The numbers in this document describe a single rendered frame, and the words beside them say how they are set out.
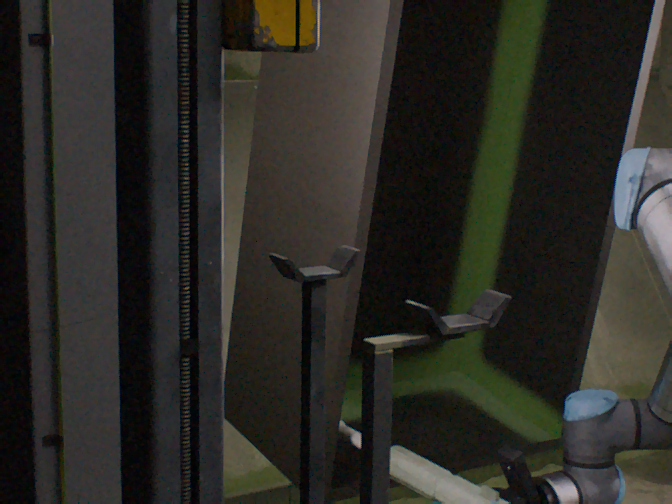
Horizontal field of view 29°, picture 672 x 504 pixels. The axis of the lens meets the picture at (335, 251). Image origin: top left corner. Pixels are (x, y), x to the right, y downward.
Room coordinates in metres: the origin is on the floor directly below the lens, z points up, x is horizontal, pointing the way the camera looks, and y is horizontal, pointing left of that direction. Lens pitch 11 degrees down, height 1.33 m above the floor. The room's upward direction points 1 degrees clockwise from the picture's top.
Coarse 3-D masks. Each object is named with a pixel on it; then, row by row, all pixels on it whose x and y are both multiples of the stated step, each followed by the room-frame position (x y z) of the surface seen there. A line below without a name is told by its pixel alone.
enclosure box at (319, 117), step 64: (320, 0) 2.14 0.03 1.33; (384, 0) 2.00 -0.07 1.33; (448, 0) 2.50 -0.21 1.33; (512, 0) 2.59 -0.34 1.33; (576, 0) 2.50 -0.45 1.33; (640, 0) 2.37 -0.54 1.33; (320, 64) 2.14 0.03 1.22; (384, 64) 2.00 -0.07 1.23; (448, 64) 2.54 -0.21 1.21; (512, 64) 2.63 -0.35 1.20; (576, 64) 2.49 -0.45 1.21; (640, 64) 2.34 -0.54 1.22; (256, 128) 2.30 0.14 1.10; (320, 128) 2.13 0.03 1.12; (384, 128) 2.03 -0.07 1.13; (448, 128) 2.57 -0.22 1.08; (512, 128) 2.63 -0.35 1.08; (576, 128) 2.48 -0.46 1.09; (256, 192) 2.30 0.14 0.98; (320, 192) 2.13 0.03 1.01; (384, 192) 2.52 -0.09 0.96; (448, 192) 2.61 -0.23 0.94; (512, 192) 2.63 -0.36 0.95; (576, 192) 2.48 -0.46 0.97; (256, 256) 2.30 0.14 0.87; (320, 256) 2.13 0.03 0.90; (384, 256) 2.56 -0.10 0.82; (448, 256) 2.65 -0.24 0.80; (512, 256) 2.62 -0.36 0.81; (576, 256) 2.47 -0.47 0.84; (256, 320) 2.30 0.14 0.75; (384, 320) 2.59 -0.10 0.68; (512, 320) 2.61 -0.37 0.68; (576, 320) 2.46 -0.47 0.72; (256, 384) 2.30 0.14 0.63; (448, 384) 2.67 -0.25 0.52; (512, 384) 2.60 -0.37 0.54; (576, 384) 2.44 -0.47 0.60; (256, 448) 2.30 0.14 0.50; (448, 448) 2.39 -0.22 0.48
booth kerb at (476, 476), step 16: (560, 448) 3.46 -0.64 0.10; (496, 464) 3.34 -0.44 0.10; (528, 464) 3.40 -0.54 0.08; (544, 464) 3.43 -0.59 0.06; (560, 464) 3.46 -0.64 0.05; (480, 480) 3.31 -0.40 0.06; (224, 496) 2.90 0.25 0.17; (240, 496) 2.92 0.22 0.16; (256, 496) 2.94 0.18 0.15; (272, 496) 2.96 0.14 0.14; (288, 496) 2.99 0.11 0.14; (400, 496) 3.17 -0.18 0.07; (416, 496) 3.19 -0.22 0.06
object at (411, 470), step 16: (352, 432) 2.23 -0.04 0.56; (400, 448) 2.13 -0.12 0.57; (400, 464) 2.08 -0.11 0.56; (416, 464) 2.06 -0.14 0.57; (432, 464) 2.06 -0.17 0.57; (400, 480) 2.09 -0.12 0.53; (416, 480) 2.04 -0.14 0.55; (432, 480) 2.01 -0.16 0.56; (448, 480) 1.99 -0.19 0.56; (464, 480) 2.00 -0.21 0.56; (432, 496) 2.01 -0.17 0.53; (448, 496) 1.97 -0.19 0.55; (464, 496) 1.94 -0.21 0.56; (480, 496) 1.93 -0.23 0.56; (496, 496) 1.91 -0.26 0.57
